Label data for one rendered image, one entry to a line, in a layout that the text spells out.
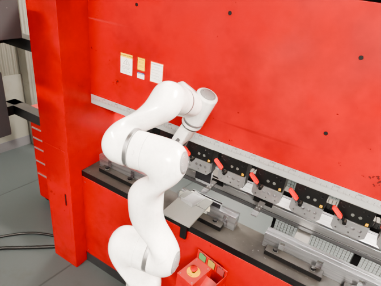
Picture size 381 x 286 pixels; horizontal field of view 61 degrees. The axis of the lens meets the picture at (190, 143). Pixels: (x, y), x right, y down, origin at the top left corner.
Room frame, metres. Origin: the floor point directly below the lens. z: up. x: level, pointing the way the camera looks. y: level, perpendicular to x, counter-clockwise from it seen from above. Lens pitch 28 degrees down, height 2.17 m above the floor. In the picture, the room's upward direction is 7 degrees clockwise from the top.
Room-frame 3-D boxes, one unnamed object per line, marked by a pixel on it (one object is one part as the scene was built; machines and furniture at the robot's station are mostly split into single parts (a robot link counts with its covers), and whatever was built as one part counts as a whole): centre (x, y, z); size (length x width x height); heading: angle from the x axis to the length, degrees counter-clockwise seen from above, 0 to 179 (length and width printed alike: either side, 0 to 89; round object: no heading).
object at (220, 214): (1.54, -0.15, 0.92); 0.39 x 0.06 x 0.10; 62
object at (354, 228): (1.20, -0.78, 1.26); 0.15 x 0.09 x 0.17; 62
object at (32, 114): (1.93, 1.18, 1.18); 0.40 x 0.24 x 0.07; 62
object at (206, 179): (1.57, -0.10, 1.13); 0.10 x 0.02 x 0.10; 62
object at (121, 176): (1.80, 0.46, 0.89); 0.30 x 0.05 x 0.03; 62
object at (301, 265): (1.23, -0.61, 0.89); 0.30 x 0.05 x 0.03; 62
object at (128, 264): (0.75, 0.13, 1.30); 0.19 x 0.12 x 0.24; 73
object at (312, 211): (1.29, -0.61, 1.26); 0.15 x 0.09 x 0.17; 62
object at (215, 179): (1.70, -0.17, 1.01); 0.26 x 0.12 x 0.05; 152
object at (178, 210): (1.43, -0.03, 1.00); 0.26 x 0.18 x 0.01; 152
